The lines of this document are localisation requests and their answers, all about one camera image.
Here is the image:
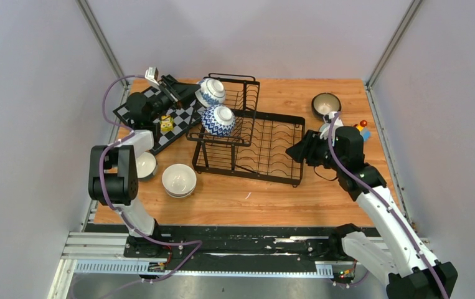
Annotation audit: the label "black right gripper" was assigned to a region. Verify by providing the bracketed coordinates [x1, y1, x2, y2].
[285, 130, 344, 172]

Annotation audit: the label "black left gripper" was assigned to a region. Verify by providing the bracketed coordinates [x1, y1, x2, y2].
[148, 77, 201, 123]

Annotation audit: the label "blue white porcelain bowl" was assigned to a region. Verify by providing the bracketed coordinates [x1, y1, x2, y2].
[195, 78, 226, 108]

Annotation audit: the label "black white chessboard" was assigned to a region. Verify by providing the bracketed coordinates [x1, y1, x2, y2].
[113, 87, 205, 155]

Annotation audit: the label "blue diamond pattern bowl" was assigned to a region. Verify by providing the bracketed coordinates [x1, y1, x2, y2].
[201, 105, 236, 136]

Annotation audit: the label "dark blue glazed bowl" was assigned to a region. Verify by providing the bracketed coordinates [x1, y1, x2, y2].
[311, 93, 342, 119]

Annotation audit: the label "black wire dish rack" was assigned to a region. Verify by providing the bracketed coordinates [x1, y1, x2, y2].
[186, 73, 305, 187]

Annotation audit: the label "teal white striped bowl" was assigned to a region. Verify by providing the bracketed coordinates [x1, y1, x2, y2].
[136, 152, 158, 181]

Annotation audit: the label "cream leaf bowl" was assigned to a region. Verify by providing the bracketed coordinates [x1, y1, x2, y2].
[161, 164, 197, 194]

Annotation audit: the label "green floral bowl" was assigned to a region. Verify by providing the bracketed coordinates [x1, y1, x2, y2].
[319, 123, 331, 140]

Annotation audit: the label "cream painted bowl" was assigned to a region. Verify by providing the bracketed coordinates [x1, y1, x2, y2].
[165, 189, 194, 199]

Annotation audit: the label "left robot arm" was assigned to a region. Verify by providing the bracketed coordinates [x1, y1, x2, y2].
[88, 130, 175, 257]

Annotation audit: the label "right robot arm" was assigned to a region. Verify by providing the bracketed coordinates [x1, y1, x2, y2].
[286, 126, 458, 298]

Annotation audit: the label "yellow toy block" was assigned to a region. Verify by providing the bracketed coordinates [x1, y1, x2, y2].
[160, 115, 174, 134]

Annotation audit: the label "orange blue toy blocks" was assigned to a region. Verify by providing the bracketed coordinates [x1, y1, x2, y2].
[354, 120, 372, 142]

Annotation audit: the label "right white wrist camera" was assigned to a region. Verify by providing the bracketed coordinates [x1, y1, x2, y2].
[323, 111, 344, 130]

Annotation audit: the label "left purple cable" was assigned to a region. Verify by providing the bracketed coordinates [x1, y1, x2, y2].
[98, 74, 203, 283]

